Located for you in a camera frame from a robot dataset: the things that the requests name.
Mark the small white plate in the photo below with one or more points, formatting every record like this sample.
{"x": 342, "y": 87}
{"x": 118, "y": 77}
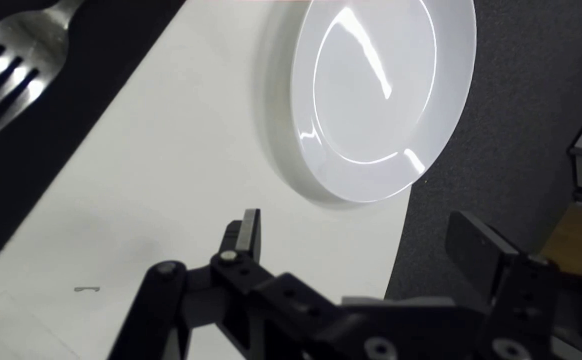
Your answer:
{"x": 374, "y": 95}

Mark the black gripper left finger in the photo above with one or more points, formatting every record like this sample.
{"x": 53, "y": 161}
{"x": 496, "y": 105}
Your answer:
{"x": 243, "y": 241}

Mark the black placemat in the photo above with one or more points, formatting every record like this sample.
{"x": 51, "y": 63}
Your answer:
{"x": 109, "y": 38}

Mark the silver fork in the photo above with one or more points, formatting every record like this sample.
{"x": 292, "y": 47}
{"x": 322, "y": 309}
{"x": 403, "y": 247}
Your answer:
{"x": 32, "y": 52}

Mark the white round table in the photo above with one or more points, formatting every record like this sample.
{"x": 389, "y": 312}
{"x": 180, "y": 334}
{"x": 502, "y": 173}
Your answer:
{"x": 198, "y": 135}

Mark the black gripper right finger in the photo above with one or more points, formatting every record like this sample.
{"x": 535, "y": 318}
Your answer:
{"x": 495, "y": 267}

